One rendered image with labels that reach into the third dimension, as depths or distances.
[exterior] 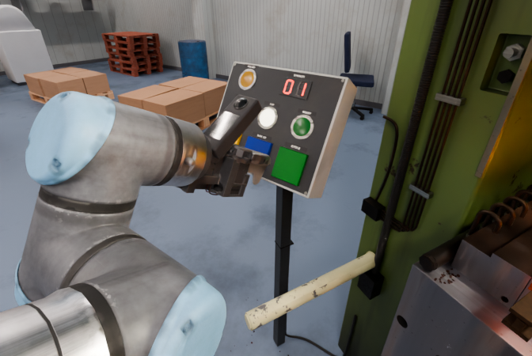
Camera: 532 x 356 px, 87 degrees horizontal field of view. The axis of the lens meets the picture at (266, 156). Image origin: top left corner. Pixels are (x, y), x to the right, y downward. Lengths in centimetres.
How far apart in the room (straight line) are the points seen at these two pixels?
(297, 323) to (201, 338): 133
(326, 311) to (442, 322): 102
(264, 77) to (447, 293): 59
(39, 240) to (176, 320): 17
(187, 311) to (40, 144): 20
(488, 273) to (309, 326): 108
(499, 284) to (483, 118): 30
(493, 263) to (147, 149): 54
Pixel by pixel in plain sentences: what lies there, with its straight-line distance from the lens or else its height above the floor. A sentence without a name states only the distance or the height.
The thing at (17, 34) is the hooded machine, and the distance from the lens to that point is 709.
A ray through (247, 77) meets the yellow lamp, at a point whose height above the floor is 117.
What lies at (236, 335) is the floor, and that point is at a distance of 154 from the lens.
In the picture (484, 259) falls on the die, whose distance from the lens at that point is 61.
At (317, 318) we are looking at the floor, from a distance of 160.
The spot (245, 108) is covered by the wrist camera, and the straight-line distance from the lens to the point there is 45.
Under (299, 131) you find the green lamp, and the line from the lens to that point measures 66.
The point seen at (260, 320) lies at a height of 63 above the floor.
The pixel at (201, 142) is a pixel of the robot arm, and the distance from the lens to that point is 37.
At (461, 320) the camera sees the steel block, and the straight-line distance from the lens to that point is 62.
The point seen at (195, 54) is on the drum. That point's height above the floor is 55.
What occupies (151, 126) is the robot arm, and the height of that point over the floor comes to 122.
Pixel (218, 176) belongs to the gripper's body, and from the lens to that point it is 45.
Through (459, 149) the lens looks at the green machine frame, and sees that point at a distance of 72.
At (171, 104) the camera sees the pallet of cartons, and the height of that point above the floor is 43.
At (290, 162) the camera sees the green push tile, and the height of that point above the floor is 102.
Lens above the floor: 134
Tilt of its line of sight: 28 degrees down
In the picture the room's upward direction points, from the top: straight up
